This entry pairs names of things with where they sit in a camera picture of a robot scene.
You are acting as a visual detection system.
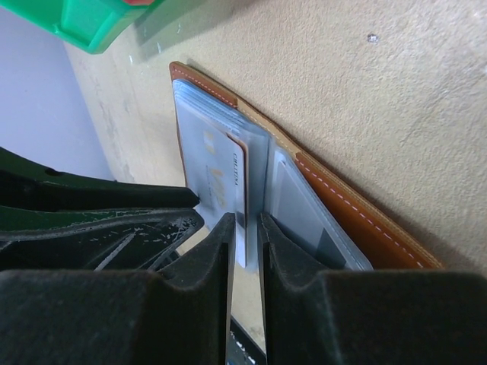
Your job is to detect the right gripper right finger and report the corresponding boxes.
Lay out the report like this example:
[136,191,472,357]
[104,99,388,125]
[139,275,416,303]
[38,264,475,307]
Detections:
[258,214,486,364]

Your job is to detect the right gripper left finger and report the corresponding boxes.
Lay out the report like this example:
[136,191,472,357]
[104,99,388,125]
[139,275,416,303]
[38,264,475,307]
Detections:
[1,213,235,364]

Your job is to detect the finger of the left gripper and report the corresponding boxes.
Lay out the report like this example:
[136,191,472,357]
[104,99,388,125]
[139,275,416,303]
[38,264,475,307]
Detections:
[1,208,204,271]
[1,148,199,212]

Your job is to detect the silver VIP card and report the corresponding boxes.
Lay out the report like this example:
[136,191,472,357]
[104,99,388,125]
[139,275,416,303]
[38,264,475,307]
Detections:
[183,130,247,266]

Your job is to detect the brown leather card holder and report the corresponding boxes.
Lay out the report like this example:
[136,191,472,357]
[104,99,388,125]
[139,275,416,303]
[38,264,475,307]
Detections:
[169,62,444,269]

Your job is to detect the green plastic bin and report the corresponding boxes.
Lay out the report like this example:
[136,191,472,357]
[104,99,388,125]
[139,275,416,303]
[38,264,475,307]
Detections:
[53,0,168,56]

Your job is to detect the red plastic bin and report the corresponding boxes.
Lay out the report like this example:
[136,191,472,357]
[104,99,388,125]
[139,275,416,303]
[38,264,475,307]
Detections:
[123,0,154,6]

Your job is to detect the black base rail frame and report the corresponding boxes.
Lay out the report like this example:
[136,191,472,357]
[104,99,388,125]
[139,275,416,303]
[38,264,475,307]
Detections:
[227,316,267,365]

